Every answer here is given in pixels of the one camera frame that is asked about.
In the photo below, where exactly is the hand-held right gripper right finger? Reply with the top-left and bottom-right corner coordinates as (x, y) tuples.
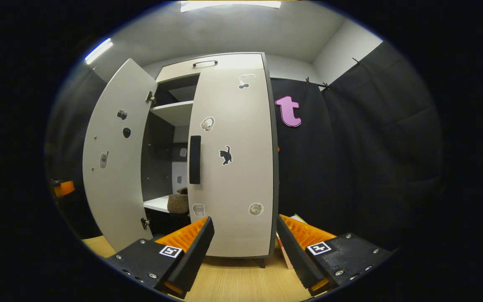
(276, 214), (393, 297)

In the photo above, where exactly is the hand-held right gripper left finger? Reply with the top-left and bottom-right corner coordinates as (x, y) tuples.
(105, 216), (216, 299)

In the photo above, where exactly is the white cabinet door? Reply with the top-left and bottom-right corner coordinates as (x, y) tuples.
(187, 67), (276, 258)
(82, 58), (158, 252)

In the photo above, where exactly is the brown fuzzy shoe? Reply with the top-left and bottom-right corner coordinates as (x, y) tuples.
(167, 187), (190, 215)

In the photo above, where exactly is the white shoe cabinet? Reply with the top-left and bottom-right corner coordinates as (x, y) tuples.
(141, 52), (280, 269)

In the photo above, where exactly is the white cabinet shelf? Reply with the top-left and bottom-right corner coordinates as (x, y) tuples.
(143, 195), (171, 213)
(149, 100), (195, 127)

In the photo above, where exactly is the black backdrop cloth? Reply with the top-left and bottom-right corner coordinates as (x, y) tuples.
(270, 77), (338, 235)
(321, 41), (442, 252)
(44, 63), (108, 240)

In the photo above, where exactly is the ceiling light panel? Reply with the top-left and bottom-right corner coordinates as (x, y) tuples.
(180, 0), (282, 12)
(84, 38), (113, 65)

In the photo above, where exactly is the black door handle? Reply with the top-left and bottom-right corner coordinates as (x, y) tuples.
(189, 135), (202, 185)

